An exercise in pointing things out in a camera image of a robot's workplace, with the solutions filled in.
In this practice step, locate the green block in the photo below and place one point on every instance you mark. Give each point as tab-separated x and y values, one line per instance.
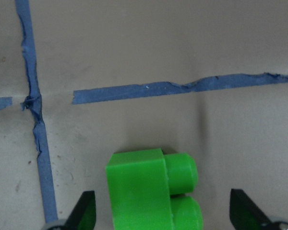
149	190

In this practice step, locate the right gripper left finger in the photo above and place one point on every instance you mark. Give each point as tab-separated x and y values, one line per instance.
83	216

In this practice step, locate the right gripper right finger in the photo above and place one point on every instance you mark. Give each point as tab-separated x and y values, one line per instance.
244	214

